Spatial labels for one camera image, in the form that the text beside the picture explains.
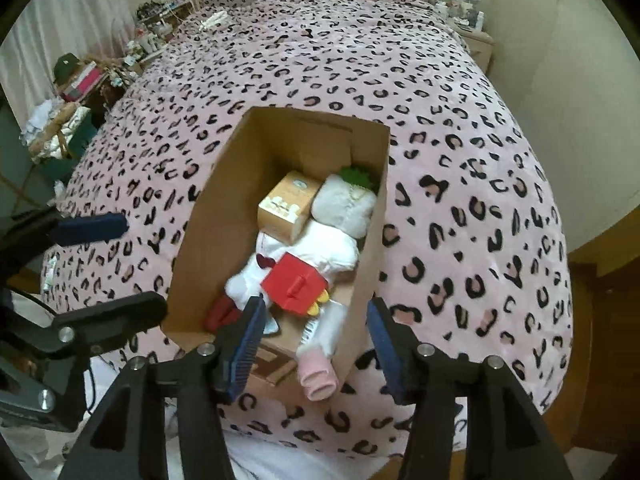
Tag pink leopard print blanket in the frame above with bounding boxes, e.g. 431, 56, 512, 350
42, 0, 574, 462

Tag brown cardboard box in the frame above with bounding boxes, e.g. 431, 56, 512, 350
160, 106, 391, 402

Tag orange bear print carton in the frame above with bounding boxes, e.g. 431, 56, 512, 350
257, 169, 324, 244

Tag red toy box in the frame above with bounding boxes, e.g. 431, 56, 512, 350
259, 252, 331, 317

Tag pink red box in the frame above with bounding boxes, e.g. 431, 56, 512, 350
59, 61, 107, 104

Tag teal storage box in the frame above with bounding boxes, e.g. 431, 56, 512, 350
47, 109, 99, 182

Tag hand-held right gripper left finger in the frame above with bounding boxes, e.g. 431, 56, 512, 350
57, 296, 267, 480

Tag white socks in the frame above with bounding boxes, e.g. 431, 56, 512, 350
254, 219, 361, 282

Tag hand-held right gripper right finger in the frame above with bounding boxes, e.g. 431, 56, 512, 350
366, 297, 576, 480

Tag white remote control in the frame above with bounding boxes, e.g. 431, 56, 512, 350
197, 9, 231, 31

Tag white radish plush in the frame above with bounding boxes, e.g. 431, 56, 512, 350
312, 163, 379, 236

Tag small green white packet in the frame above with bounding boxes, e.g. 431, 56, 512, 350
42, 254, 61, 294

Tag cluttered nightstand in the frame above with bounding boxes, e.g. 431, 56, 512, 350
434, 0, 497, 74

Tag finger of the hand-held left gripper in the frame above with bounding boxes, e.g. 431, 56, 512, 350
15, 207, 128, 266
50, 290, 169, 357

